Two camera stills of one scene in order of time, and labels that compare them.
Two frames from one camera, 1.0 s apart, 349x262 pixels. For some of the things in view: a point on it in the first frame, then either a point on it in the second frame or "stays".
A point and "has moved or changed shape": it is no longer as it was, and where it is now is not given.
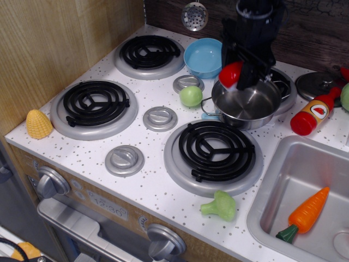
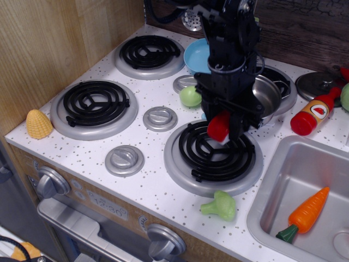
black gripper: [248, 38] -> [229, 86]
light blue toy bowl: [203, 57] stays
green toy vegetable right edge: [344, 97] stays
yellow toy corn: [38, 126] stays
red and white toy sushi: [229, 75] has moved or changed shape
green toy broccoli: [223, 204] stays
